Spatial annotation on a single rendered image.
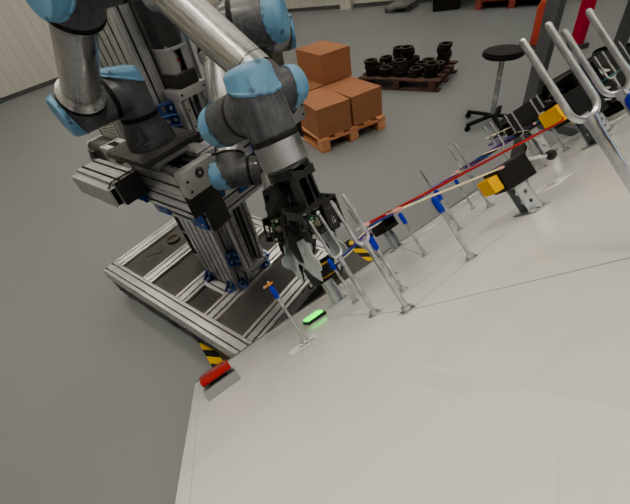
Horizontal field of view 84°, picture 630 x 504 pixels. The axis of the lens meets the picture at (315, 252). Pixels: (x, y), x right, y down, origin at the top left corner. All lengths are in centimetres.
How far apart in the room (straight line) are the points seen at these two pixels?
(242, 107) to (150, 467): 165
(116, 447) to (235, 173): 150
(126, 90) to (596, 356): 118
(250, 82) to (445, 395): 45
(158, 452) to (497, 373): 180
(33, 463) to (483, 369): 219
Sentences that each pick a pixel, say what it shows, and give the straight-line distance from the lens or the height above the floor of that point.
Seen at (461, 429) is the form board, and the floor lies 141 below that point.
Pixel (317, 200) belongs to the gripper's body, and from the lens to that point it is 55.
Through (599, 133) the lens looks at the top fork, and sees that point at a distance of 25.
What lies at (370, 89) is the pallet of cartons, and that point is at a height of 41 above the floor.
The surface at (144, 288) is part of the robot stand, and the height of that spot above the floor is 23.
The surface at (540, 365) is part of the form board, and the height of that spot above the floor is 142.
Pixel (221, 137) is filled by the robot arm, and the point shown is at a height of 136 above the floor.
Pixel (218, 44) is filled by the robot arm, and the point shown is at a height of 146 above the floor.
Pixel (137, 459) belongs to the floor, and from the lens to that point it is 198.
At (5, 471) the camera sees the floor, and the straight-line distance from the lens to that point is 238.
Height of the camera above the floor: 159
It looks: 42 degrees down
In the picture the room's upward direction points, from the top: 12 degrees counter-clockwise
